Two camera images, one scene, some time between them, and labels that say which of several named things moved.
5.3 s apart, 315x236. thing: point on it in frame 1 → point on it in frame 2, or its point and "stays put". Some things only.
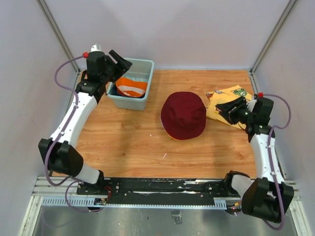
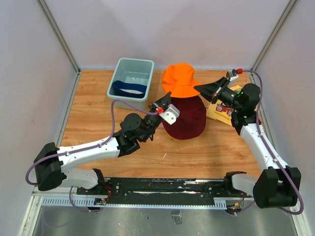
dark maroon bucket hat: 183,115 stays put
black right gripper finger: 225,107 → 212,90
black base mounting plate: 157,191 stays put
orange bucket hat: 131,88 → 177,78
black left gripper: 122,65 → 163,102
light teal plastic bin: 141,70 stays put
